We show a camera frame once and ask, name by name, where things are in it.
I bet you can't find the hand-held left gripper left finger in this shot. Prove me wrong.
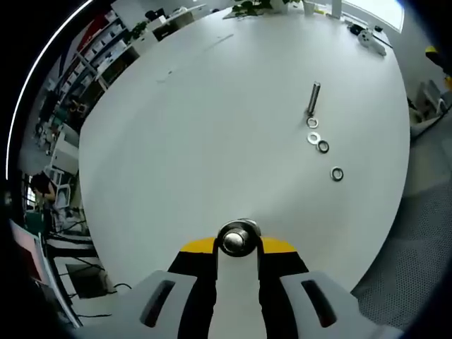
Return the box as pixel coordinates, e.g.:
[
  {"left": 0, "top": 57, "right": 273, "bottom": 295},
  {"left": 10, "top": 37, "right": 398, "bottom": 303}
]
[{"left": 77, "top": 237, "right": 218, "bottom": 339}]

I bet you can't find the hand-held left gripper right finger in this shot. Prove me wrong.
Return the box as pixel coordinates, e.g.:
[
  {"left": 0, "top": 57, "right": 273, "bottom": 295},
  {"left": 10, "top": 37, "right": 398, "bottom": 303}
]
[{"left": 258, "top": 237, "right": 403, "bottom": 339}]

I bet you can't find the metal threaded stud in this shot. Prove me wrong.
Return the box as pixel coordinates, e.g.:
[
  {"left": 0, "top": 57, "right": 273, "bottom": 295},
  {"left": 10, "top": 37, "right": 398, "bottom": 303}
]
[
  {"left": 305, "top": 81, "right": 321, "bottom": 116},
  {"left": 217, "top": 218, "right": 263, "bottom": 258}
]

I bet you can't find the white controller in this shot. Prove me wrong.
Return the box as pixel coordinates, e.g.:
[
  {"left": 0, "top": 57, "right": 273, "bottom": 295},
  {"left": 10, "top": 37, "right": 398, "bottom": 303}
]
[{"left": 357, "top": 28, "right": 388, "bottom": 57}]

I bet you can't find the white floor appliance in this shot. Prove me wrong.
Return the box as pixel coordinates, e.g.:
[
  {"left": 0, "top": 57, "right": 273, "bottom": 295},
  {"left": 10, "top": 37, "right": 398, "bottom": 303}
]
[{"left": 51, "top": 123, "right": 79, "bottom": 174}]

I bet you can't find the green potted plant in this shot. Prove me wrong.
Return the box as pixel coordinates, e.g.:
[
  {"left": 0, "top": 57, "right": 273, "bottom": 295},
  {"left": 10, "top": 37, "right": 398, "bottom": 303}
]
[{"left": 222, "top": 0, "right": 301, "bottom": 20}]

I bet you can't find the curved ceiling light strip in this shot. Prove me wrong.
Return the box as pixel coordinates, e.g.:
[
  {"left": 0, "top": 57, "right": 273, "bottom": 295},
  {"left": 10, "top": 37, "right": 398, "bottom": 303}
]
[{"left": 6, "top": 0, "right": 95, "bottom": 177}]

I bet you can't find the low white cabinet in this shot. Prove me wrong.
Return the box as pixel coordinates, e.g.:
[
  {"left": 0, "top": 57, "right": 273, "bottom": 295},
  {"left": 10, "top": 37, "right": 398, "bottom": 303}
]
[{"left": 112, "top": 3, "right": 208, "bottom": 43}]

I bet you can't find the shelving unit with white bins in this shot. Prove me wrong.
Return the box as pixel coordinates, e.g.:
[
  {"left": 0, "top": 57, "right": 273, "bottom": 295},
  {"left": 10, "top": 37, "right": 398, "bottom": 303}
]
[{"left": 69, "top": 10, "right": 141, "bottom": 89}]

